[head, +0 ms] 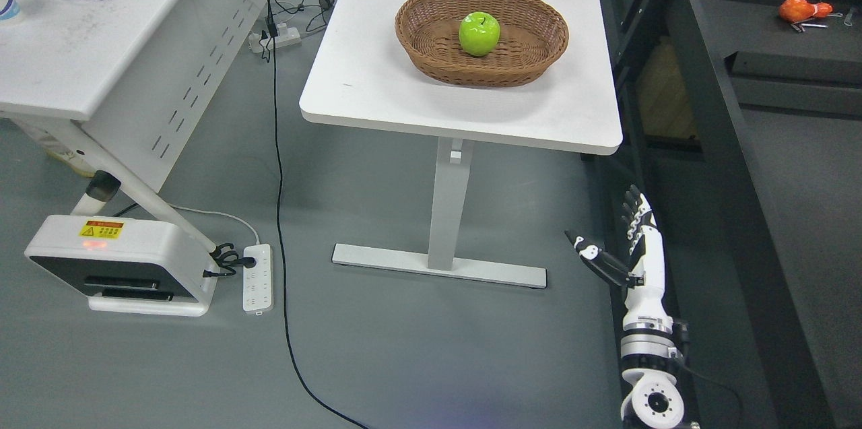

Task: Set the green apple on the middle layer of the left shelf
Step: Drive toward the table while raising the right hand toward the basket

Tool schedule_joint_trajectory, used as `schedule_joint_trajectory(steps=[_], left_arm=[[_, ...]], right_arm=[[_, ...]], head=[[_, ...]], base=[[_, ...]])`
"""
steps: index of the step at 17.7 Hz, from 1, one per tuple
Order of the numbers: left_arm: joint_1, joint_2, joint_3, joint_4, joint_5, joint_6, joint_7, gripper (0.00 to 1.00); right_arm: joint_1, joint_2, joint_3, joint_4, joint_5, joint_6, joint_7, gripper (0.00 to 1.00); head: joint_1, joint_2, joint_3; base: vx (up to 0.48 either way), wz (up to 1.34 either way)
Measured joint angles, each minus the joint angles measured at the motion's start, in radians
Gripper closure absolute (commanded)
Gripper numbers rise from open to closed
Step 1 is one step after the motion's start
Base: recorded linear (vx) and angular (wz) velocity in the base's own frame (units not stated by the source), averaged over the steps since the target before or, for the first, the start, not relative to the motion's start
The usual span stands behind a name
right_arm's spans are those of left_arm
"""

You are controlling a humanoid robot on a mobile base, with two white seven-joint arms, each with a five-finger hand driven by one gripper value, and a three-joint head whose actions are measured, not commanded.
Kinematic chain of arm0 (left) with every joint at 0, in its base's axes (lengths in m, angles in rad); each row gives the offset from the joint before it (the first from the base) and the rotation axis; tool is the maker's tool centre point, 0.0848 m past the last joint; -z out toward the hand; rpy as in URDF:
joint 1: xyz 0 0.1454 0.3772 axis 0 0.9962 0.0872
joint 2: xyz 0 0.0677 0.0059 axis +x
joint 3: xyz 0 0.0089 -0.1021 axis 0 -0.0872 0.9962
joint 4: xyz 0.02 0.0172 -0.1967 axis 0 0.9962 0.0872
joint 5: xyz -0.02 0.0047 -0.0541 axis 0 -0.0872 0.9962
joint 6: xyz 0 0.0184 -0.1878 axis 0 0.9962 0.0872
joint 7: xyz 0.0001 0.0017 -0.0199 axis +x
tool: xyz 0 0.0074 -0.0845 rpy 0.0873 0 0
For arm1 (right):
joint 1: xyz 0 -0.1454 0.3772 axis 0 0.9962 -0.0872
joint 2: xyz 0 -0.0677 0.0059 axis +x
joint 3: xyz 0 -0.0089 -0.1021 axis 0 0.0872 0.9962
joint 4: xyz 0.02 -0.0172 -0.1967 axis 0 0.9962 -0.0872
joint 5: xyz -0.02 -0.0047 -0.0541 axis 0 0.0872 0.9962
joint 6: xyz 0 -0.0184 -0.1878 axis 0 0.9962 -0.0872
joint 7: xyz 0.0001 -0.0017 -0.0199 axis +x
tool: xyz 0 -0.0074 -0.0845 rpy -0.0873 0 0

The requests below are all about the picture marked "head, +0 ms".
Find brown wicker basket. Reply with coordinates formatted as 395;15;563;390
395;0;569;88

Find white power strip near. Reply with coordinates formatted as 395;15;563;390
242;244;274;316

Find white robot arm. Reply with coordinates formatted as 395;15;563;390
620;317;701;428

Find long black cable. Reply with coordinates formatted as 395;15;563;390
239;0;370;429

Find white perforated desk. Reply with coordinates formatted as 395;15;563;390
1;0;265;252

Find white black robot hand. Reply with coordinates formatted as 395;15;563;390
564;185;673;335

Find white power strip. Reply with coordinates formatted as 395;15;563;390
247;23;302;53
242;244;274;316

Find black shelf frame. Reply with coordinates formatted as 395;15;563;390
599;0;860;428

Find orange toy on shelf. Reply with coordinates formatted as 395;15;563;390
778;0;844;32

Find white table leg frame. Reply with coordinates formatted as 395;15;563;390
331;137;547;289

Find white power strip far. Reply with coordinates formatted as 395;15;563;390
247;23;302;53

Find white machine with warning label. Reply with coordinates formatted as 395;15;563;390
25;215;216;317

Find green apple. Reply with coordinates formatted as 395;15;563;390
459;11;500;57

